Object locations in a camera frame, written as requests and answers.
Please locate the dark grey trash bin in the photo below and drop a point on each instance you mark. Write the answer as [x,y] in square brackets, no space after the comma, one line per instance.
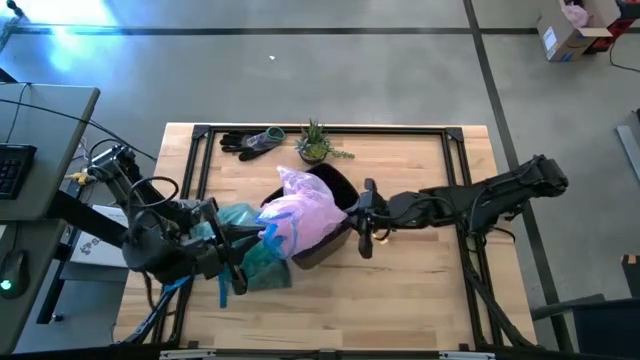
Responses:
[340,185]

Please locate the white printed box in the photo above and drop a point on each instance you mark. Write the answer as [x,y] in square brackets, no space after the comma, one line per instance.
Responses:
[97,250]

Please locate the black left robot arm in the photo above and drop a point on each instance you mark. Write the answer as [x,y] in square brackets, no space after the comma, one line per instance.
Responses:
[150,245]

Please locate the grey desk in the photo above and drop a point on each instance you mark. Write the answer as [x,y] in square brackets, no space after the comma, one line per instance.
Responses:
[45,150]

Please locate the black computer mouse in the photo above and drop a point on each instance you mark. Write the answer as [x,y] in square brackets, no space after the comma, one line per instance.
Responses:
[12,272]

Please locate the succulent plant in pot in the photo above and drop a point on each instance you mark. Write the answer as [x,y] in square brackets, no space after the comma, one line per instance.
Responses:
[314,145]

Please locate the small pink plastic bag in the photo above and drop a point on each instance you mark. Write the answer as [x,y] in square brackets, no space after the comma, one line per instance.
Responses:
[576,14]

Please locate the black keyboard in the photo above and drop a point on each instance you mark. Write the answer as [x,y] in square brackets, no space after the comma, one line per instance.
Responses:
[12,170]

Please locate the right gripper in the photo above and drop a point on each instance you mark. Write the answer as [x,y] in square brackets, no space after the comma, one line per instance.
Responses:
[372,212]

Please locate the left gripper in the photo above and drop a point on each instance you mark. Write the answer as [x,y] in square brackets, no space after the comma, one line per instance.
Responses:
[210,255]

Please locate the cardboard box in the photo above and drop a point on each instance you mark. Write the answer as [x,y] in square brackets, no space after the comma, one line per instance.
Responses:
[565,37]

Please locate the dark office chair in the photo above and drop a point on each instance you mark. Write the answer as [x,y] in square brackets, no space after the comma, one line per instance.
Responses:
[605,330]

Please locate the black work glove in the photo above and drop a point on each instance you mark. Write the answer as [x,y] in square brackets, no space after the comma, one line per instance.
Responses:
[245,145]

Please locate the teal plastic trash bag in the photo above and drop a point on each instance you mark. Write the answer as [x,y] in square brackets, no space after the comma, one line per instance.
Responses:
[265,270]

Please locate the red plastic crate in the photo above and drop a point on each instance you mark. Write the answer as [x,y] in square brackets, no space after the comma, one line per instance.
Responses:
[620,27]

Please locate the silver aluminium bar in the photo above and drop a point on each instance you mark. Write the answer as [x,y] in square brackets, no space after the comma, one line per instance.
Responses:
[629,150]

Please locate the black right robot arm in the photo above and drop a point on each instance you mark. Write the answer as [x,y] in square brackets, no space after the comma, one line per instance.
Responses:
[475,200]

